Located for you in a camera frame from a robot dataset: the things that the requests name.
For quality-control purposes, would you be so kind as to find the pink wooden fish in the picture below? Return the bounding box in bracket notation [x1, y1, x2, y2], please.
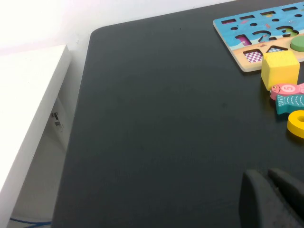
[269, 83, 304, 100]

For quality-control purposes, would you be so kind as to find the colourful wooden puzzle board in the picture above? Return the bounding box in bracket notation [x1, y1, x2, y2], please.
[213, 1, 304, 73]

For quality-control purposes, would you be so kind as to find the yellow cube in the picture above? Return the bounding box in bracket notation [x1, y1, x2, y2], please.
[261, 52, 300, 91]

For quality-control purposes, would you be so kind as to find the green circle piece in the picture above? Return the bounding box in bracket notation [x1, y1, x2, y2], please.
[290, 35, 304, 52]

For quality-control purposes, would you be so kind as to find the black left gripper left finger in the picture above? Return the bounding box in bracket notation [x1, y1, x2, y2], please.
[238, 170, 304, 228]

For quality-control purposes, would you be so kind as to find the teal wooden fish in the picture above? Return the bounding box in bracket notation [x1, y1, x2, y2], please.
[275, 94, 304, 115]

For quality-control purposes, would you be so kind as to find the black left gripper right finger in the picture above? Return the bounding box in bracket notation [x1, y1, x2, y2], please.
[268, 168, 304, 221]

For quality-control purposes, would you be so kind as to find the yellow round number piece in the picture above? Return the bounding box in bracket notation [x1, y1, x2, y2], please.
[286, 110, 304, 139]

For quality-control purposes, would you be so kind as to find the blue cable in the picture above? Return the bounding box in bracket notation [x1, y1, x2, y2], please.
[9, 217, 52, 228]

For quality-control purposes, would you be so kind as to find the white side table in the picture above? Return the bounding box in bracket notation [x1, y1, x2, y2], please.
[0, 44, 72, 207]

